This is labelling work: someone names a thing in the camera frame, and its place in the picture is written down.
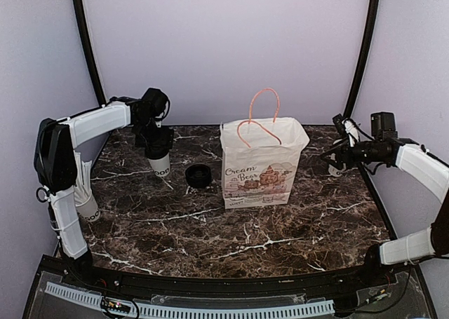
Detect cup holding wrapped straws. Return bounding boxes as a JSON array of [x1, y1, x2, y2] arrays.
[[74, 152, 100, 222]]

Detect stack of black lids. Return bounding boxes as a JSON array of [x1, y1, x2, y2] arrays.
[[185, 164, 212, 189]]

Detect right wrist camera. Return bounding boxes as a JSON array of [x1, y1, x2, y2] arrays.
[[333, 114, 360, 147]]

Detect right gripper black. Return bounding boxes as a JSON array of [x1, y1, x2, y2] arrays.
[[321, 136, 384, 170]]

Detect single white paper cup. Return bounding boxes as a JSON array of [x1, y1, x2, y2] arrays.
[[148, 154, 170, 177]]

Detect stack of white paper cups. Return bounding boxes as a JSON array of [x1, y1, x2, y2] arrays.
[[328, 161, 347, 177]]

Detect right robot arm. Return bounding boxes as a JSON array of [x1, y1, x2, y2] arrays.
[[320, 111, 448, 287]]

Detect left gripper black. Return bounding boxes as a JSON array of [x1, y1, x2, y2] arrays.
[[134, 117, 174, 149]]

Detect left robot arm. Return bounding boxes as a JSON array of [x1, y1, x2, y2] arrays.
[[34, 88, 174, 260]]

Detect white paper takeout bag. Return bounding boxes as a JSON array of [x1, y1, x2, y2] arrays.
[[220, 88, 309, 210]]

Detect white slotted cable duct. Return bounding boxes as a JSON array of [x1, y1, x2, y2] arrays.
[[44, 282, 335, 318]]

